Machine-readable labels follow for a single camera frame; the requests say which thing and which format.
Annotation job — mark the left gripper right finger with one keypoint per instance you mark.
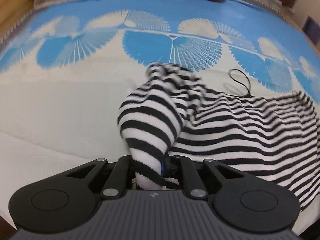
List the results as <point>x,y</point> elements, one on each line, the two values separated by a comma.
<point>239,199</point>

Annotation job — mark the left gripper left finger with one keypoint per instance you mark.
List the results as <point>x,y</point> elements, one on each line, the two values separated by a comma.
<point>66,200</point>

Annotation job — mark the wooden headboard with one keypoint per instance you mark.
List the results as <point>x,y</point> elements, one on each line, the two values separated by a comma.
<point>11,12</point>

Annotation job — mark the purple box by wall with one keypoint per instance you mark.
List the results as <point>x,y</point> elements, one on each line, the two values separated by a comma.
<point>312,29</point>

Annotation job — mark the striped white small shirt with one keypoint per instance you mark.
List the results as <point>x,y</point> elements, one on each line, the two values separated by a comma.
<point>175,113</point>

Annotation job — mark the blue patterned bed mat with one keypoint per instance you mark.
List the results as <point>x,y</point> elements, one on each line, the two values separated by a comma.
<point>68,69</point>

